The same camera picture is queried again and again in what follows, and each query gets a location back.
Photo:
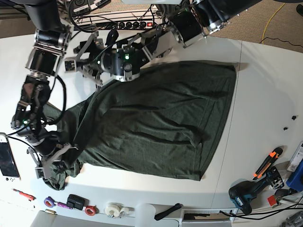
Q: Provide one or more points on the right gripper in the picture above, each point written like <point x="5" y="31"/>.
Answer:
<point x="46" y="150"/>

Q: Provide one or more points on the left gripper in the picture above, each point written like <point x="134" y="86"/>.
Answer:
<point x="88" y="59"/>

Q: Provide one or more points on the dark green t-shirt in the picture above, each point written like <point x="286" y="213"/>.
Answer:
<point x="166" y="123"/>

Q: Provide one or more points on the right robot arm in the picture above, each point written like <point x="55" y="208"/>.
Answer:
<point x="52" y="37"/>

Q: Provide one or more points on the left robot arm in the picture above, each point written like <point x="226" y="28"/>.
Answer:
<point x="123" y="59"/>

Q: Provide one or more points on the black power strip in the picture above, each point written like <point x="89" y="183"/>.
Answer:
<point x="126" y="25"/>

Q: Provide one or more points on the white handheld game console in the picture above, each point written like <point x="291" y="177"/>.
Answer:
<point x="8" y="166"/>

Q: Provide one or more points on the purple tape roll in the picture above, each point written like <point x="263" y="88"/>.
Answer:
<point x="49" y="202"/>

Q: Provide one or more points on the red screwdriver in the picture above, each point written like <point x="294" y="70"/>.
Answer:
<point x="28" y="196"/>

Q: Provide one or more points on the red tape roll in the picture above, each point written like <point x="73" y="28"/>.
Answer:
<point x="90" y="210"/>

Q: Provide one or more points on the clear tape dispenser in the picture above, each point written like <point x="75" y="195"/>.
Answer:
<point x="117" y="210"/>

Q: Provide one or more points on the white paper roll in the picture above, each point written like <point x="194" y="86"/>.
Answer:
<point x="144" y="215"/>

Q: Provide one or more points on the teal black power drill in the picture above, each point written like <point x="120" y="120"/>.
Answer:
<point x="244" y="192"/>

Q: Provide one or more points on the orange black utility knife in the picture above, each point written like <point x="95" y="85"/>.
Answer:
<point x="267" y="163"/>

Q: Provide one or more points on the blue box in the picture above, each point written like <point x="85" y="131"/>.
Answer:
<point x="295" y="181"/>

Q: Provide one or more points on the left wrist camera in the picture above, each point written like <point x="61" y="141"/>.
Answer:
<point x="70" y="64"/>

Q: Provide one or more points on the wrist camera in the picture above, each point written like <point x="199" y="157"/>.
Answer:
<point x="70" y="64"/>
<point x="43" y="172"/>

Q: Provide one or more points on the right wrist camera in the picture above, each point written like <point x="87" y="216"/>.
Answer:
<point x="43" y="172"/>

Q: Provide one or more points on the black action camera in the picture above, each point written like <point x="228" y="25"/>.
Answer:
<point x="75" y="202"/>

